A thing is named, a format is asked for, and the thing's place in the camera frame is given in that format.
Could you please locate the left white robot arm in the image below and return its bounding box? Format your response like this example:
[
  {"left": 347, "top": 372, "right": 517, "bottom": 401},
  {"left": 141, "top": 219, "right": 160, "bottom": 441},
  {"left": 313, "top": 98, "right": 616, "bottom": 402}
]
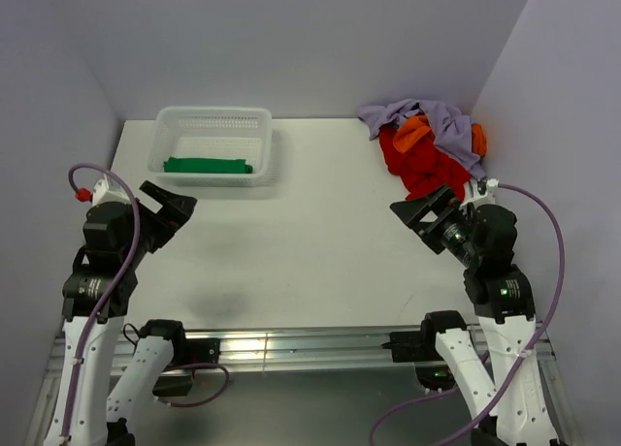
[{"left": 44, "top": 175, "right": 198, "bottom": 445}]

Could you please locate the rolled green t-shirt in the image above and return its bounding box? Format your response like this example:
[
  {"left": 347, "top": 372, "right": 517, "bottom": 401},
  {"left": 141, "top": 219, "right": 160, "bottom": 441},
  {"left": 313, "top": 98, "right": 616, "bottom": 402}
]
[{"left": 163, "top": 157, "right": 253, "bottom": 175}]

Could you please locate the lavender t-shirt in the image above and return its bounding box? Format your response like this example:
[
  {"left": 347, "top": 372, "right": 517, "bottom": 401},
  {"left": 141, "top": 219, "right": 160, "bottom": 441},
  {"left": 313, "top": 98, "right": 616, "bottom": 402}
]
[{"left": 357, "top": 98, "right": 486, "bottom": 179}]

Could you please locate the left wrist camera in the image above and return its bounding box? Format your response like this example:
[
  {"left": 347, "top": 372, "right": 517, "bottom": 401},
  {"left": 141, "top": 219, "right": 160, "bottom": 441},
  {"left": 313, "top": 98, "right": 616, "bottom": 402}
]
[{"left": 82, "top": 202, "right": 134, "bottom": 252}]

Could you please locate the white plastic basket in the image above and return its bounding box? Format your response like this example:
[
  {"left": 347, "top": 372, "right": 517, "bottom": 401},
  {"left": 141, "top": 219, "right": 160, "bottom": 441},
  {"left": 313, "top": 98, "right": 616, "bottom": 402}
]
[{"left": 147, "top": 107, "right": 273, "bottom": 187}]

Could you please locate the red t-shirt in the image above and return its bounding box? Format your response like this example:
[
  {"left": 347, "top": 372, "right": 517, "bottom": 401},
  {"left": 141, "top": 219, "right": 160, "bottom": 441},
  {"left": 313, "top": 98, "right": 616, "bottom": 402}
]
[{"left": 378, "top": 125, "right": 471, "bottom": 201}]

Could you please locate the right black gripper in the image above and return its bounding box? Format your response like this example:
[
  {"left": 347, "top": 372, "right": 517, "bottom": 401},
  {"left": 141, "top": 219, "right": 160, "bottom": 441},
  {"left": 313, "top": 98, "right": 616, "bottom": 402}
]
[{"left": 390, "top": 181, "right": 481, "bottom": 265}]

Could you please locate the orange t-shirt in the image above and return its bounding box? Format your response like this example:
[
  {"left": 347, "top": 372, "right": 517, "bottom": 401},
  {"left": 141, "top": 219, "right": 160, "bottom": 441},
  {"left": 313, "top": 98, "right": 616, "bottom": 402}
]
[{"left": 392, "top": 115, "right": 487, "bottom": 157}]

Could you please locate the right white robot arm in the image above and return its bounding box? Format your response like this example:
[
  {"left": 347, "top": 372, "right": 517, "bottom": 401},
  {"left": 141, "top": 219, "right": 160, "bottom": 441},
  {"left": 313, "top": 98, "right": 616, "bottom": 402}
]
[{"left": 383, "top": 179, "right": 562, "bottom": 445}]

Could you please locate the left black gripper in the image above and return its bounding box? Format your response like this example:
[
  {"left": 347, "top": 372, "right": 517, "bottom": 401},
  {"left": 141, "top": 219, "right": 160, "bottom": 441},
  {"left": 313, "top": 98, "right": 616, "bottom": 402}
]
[{"left": 122, "top": 180, "right": 196, "bottom": 265}]

